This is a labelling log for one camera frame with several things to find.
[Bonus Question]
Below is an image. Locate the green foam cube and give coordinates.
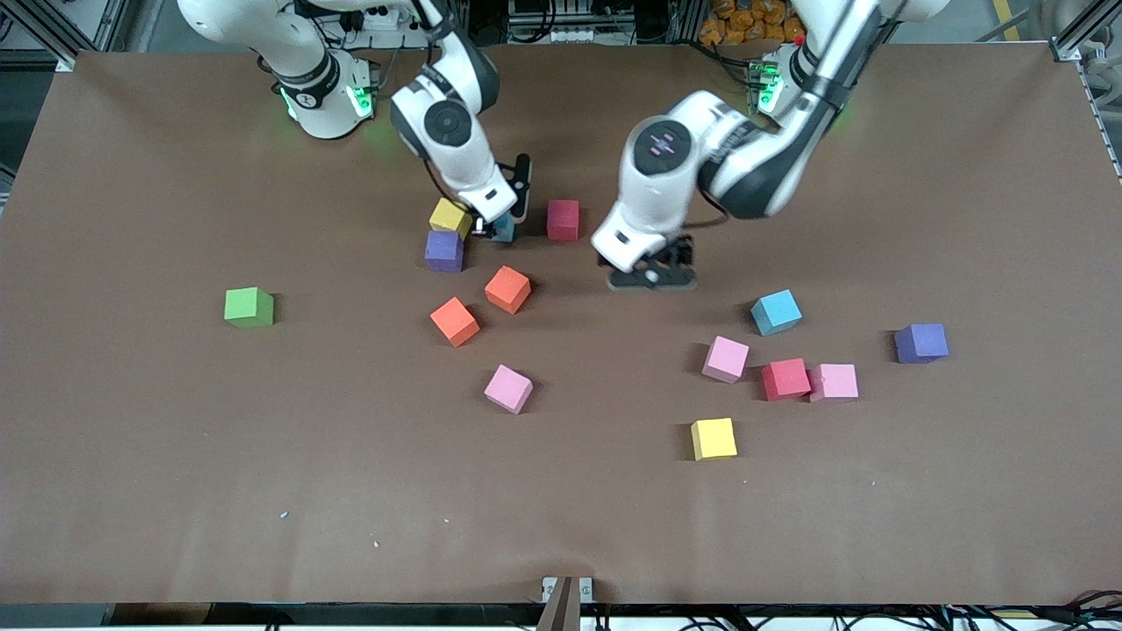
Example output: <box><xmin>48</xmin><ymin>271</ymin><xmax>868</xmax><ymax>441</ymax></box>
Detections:
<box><xmin>224</xmin><ymin>287</ymin><xmax>275</xmax><ymax>330</ymax></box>

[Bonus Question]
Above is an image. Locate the pink foam cube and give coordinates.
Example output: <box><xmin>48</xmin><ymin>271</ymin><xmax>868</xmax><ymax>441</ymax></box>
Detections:
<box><xmin>483</xmin><ymin>364</ymin><xmax>535</xmax><ymax>415</ymax></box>
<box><xmin>701</xmin><ymin>335</ymin><xmax>751</xmax><ymax>385</ymax></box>
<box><xmin>808</xmin><ymin>363</ymin><xmax>860</xmax><ymax>404</ymax></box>

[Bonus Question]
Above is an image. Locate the aluminium table edge rail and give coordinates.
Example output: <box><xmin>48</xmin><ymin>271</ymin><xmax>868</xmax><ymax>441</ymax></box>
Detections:
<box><xmin>1076</xmin><ymin>60</ymin><xmax>1122</xmax><ymax>181</ymax></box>

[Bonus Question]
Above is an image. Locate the orange foam cube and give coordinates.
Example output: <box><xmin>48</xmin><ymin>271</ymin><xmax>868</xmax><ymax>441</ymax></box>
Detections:
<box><xmin>430</xmin><ymin>296</ymin><xmax>482</xmax><ymax>348</ymax></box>
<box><xmin>484</xmin><ymin>266</ymin><xmax>533</xmax><ymax>316</ymax></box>

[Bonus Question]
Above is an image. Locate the red foam cube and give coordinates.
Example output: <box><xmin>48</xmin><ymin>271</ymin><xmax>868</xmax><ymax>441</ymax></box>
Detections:
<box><xmin>760</xmin><ymin>358</ymin><xmax>813</xmax><ymax>402</ymax></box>
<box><xmin>547</xmin><ymin>199</ymin><xmax>581</xmax><ymax>242</ymax></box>

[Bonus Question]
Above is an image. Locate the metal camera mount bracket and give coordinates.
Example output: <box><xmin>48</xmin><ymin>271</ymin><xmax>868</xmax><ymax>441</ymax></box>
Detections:
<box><xmin>541</xmin><ymin>576</ymin><xmax>595</xmax><ymax>631</ymax></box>

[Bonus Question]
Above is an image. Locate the light blue foam cube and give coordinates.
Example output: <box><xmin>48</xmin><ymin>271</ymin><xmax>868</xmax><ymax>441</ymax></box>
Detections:
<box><xmin>749</xmin><ymin>288</ymin><xmax>804</xmax><ymax>337</ymax></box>

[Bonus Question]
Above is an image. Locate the aluminium frame post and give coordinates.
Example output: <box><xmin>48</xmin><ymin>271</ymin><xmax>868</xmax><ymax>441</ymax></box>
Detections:
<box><xmin>0</xmin><ymin>0</ymin><xmax>119</xmax><ymax>71</ymax></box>
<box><xmin>1047</xmin><ymin>0</ymin><xmax>1122</xmax><ymax>62</ymax></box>

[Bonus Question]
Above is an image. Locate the yellow foam cube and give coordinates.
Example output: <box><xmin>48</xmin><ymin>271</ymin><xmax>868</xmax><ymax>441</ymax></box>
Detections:
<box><xmin>430</xmin><ymin>197</ymin><xmax>474</xmax><ymax>240</ymax></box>
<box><xmin>690</xmin><ymin>417</ymin><xmax>739</xmax><ymax>462</ymax></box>

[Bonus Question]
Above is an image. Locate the purple foam cube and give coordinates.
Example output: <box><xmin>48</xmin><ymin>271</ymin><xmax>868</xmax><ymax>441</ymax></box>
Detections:
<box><xmin>425</xmin><ymin>230</ymin><xmax>465</xmax><ymax>273</ymax></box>
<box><xmin>894</xmin><ymin>323</ymin><xmax>950</xmax><ymax>365</ymax></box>

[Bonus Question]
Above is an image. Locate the orange bundle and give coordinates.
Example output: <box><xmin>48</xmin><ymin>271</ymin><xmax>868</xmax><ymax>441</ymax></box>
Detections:
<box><xmin>699</xmin><ymin>0</ymin><xmax>806</xmax><ymax>46</ymax></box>

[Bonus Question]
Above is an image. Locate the black cable bundle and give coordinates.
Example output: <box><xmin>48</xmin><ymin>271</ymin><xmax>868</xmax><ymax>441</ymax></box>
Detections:
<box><xmin>675</xmin><ymin>596</ymin><xmax>1122</xmax><ymax>631</ymax></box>

